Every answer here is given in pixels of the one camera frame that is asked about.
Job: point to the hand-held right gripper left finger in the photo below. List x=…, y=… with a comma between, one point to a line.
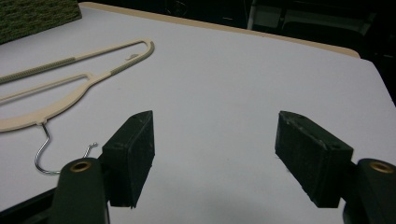
x=129, y=158

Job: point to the beige plastic clothes hanger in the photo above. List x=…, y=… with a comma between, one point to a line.
x=73, y=90

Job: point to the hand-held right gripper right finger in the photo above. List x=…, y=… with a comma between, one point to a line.
x=314, y=158

